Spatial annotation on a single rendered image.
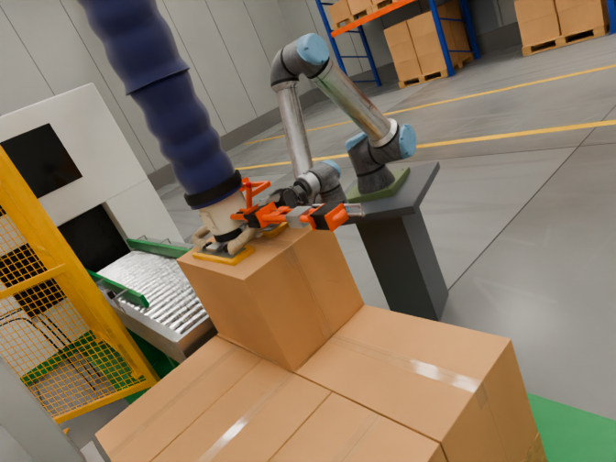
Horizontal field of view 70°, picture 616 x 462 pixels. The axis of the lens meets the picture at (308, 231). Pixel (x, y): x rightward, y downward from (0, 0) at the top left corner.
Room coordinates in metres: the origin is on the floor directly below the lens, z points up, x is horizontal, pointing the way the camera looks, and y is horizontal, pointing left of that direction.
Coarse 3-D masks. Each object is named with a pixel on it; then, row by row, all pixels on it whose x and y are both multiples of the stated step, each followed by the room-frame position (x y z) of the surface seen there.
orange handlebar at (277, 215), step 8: (256, 184) 1.92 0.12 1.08; (264, 184) 1.83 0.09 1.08; (256, 192) 1.80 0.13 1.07; (280, 208) 1.39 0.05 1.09; (232, 216) 1.58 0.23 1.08; (240, 216) 1.53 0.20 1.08; (264, 216) 1.40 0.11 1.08; (272, 216) 1.36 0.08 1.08; (280, 216) 1.32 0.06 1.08; (304, 216) 1.23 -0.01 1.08; (336, 216) 1.12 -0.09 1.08; (344, 216) 1.13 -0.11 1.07
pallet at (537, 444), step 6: (534, 438) 1.01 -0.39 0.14; (540, 438) 1.02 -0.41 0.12; (534, 444) 1.00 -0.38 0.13; (540, 444) 1.02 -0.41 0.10; (528, 450) 0.98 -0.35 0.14; (534, 450) 1.00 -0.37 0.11; (540, 450) 1.01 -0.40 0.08; (528, 456) 0.97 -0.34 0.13; (534, 456) 0.99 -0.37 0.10; (540, 456) 1.01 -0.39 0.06
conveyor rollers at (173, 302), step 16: (128, 256) 3.79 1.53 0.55; (144, 256) 3.58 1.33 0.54; (160, 256) 3.38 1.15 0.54; (96, 272) 3.71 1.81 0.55; (112, 272) 3.51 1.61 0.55; (128, 272) 3.32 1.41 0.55; (144, 272) 3.13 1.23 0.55; (160, 272) 2.99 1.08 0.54; (176, 272) 2.87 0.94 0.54; (144, 288) 2.83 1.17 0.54; (160, 288) 2.70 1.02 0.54; (176, 288) 2.57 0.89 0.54; (128, 304) 2.66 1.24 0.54; (160, 304) 2.42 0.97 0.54; (176, 304) 2.31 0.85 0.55; (192, 304) 2.24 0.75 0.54; (160, 320) 2.22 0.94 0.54; (176, 320) 2.17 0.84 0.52; (192, 320) 2.04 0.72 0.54
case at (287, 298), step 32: (256, 256) 1.45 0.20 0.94; (288, 256) 1.40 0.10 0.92; (320, 256) 1.46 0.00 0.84; (192, 288) 1.81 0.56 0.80; (224, 288) 1.49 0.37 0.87; (256, 288) 1.32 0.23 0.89; (288, 288) 1.37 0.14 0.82; (320, 288) 1.43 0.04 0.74; (352, 288) 1.50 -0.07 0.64; (224, 320) 1.66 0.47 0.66; (256, 320) 1.37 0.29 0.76; (288, 320) 1.34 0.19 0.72; (320, 320) 1.40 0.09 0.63; (288, 352) 1.31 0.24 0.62
